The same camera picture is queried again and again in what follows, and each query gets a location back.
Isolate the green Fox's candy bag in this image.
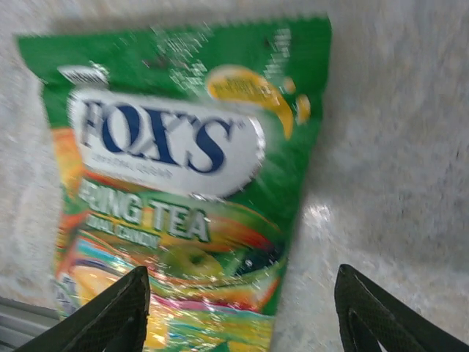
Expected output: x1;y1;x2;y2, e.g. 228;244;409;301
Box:
14;14;333;352

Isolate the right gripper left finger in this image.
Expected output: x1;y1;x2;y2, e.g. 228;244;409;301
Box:
14;266;151;352

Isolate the aluminium mounting rail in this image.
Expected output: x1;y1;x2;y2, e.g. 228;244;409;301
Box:
0;296;62;352

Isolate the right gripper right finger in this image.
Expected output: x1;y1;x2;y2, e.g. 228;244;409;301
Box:
333;263;469;352

